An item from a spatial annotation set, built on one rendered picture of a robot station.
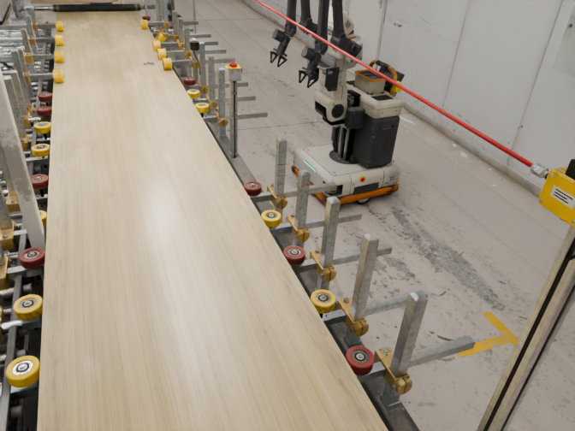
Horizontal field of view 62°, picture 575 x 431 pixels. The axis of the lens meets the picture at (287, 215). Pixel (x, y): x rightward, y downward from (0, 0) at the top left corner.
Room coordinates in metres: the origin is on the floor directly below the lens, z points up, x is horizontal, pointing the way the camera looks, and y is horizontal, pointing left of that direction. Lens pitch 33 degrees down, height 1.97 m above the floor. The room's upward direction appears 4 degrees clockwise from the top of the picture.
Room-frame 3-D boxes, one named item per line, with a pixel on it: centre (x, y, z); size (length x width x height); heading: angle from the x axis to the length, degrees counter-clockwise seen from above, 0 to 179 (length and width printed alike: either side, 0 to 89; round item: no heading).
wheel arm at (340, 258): (1.46, -0.22, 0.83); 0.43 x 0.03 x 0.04; 113
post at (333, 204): (1.39, -0.15, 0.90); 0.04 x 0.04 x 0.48; 23
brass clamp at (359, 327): (1.18, -0.24, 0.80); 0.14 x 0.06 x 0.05; 23
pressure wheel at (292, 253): (1.38, -0.03, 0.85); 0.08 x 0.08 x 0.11
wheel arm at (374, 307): (1.23, -0.31, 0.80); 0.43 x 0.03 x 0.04; 113
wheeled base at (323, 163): (3.49, -0.44, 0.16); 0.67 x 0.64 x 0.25; 119
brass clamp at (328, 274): (1.41, -0.14, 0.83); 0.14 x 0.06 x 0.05; 23
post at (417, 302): (0.93, -0.35, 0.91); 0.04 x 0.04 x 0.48; 23
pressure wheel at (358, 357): (0.92, -0.23, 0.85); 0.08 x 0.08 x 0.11
